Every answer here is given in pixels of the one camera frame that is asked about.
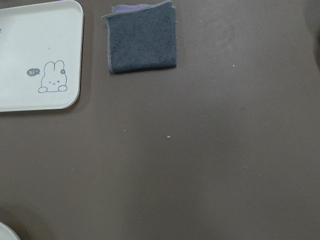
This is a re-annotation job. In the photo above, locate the cream rabbit tray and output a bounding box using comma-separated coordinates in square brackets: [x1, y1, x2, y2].
[0, 0, 84, 112]

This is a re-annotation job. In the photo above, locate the grey folded cloth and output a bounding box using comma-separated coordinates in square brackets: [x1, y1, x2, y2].
[102, 0, 177, 74]

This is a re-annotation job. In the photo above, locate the cream round plate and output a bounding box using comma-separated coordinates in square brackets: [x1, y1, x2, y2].
[0, 222, 20, 240]

